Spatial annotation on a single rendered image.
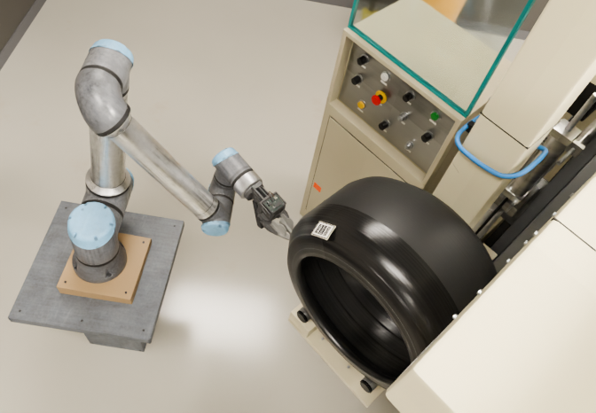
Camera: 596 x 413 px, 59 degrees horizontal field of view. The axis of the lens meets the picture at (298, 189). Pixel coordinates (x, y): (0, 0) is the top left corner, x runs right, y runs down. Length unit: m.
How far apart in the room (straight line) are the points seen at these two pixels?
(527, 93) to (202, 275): 1.95
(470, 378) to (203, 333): 1.96
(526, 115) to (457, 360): 0.60
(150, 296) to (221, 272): 0.75
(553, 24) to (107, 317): 1.65
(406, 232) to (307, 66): 2.61
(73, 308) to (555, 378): 1.64
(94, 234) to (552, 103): 1.38
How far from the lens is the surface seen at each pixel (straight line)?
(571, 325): 0.88
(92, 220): 1.86
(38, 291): 2.14
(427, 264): 1.21
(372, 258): 1.19
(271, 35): 3.93
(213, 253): 2.78
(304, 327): 1.72
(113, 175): 1.85
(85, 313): 2.06
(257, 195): 1.66
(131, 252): 2.09
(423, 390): 0.77
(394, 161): 2.10
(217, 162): 1.72
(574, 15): 1.08
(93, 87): 1.44
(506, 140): 1.25
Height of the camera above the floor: 2.47
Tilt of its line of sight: 55 degrees down
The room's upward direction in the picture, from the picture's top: 12 degrees clockwise
